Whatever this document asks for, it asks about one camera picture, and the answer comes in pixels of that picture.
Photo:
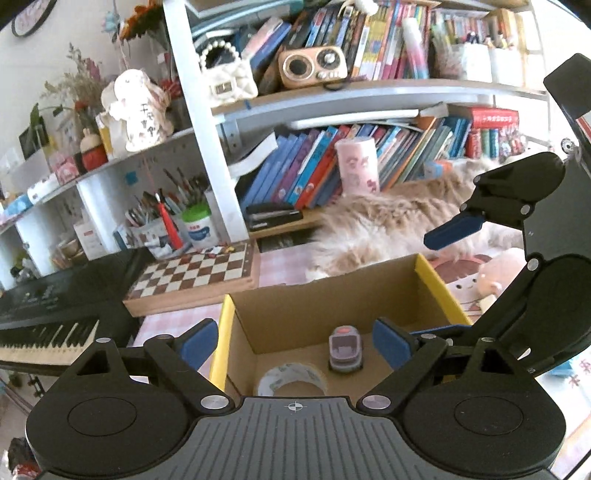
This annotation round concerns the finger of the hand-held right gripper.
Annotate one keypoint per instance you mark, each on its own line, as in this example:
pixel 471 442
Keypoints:
pixel 461 329
pixel 450 233

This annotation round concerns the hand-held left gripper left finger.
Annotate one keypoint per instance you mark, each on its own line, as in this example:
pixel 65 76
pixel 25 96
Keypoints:
pixel 199 342

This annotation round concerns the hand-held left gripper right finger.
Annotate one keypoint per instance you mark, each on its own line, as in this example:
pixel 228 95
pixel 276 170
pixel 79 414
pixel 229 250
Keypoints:
pixel 392 344

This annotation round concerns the pink plush pig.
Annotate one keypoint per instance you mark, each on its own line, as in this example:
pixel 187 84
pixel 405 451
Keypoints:
pixel 494 277

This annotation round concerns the yellow cardboard box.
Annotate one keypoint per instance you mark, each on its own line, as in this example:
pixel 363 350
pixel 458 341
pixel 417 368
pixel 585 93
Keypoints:
pixel 295 318

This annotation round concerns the pink checkered desktop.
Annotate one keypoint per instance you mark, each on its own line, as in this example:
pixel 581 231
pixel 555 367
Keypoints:
pixel 281 263

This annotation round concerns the fluffy orange cat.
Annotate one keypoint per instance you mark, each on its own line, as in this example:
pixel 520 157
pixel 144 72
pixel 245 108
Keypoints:
pixel 392 217

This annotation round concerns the wooden chessboard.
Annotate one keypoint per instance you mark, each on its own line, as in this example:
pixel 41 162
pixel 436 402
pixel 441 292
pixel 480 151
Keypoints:
pixel 194 272

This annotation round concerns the row of small colourful books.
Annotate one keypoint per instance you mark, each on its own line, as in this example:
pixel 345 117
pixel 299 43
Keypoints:
pixel 494 143

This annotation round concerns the white jar green lid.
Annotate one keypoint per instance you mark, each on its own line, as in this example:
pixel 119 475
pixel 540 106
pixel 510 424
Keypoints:
pixel 201 230

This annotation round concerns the pink printed cup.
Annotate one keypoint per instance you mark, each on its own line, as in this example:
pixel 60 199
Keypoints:
pixel 358 166

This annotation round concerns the printed pen cup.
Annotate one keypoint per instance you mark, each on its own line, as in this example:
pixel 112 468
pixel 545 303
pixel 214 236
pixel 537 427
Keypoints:
pixel 150 235

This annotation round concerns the red boxed book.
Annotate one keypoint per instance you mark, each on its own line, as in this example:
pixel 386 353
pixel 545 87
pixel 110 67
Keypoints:
pixel 491 117

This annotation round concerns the black stapler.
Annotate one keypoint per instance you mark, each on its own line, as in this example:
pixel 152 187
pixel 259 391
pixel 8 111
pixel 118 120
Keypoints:
pixel 272 214

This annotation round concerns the white carton red label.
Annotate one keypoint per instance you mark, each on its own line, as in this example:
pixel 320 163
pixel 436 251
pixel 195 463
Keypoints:
pixel 90 240

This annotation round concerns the black electric piano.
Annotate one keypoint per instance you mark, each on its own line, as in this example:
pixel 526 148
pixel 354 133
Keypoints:
pixel 55 300

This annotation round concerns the white light bar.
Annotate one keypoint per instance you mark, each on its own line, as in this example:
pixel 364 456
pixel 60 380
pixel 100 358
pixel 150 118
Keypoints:
pixel 351 119

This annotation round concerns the white pen box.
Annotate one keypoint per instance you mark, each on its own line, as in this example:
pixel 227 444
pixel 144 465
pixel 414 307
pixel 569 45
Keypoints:
pixel 505 67

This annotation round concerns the row of leaning books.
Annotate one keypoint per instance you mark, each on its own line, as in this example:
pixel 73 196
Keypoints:
pixel 300 170

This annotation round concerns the clear pen holder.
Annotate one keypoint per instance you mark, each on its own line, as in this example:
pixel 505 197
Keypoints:
pixel 450 62

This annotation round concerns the pastel striped tube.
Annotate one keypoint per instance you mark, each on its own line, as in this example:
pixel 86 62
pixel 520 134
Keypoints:
pixel 415 50

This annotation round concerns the white bookshelf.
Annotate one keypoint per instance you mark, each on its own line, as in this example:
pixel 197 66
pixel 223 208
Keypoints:
pixel 203 138

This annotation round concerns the red round doll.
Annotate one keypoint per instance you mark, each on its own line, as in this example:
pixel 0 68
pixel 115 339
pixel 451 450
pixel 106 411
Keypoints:
pixel 93 154

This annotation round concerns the row of upright books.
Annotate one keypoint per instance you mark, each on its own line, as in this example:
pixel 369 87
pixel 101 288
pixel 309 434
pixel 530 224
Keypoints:
pixel 351 41

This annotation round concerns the wooden retro radio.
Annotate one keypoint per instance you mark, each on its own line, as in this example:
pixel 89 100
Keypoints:
pixel 311 67

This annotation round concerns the pink small box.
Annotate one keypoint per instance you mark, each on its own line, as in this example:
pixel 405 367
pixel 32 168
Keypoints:
pixel 64 170

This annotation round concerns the tissue packs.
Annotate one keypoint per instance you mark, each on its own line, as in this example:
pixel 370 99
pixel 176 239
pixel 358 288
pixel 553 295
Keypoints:
pixel 32 194

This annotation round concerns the white rabbit figurine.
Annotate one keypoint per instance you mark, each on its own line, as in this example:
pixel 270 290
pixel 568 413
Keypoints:
pixel 136 106

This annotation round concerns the cream quilted pearl handbag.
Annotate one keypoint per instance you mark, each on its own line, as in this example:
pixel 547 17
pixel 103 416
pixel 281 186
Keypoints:
pixel 228 83

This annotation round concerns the plant picture card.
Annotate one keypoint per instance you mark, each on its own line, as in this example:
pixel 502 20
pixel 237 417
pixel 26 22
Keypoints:
pixel 34 134

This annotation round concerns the dried flower bouquet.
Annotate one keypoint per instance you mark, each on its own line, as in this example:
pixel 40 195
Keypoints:
pixel 74 85

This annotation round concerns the orange sunflower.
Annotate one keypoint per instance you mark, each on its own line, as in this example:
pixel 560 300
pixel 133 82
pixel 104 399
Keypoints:
pixel 143 18

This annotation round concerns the black wall clock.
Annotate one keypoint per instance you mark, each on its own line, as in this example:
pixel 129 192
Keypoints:
pixel 32 18

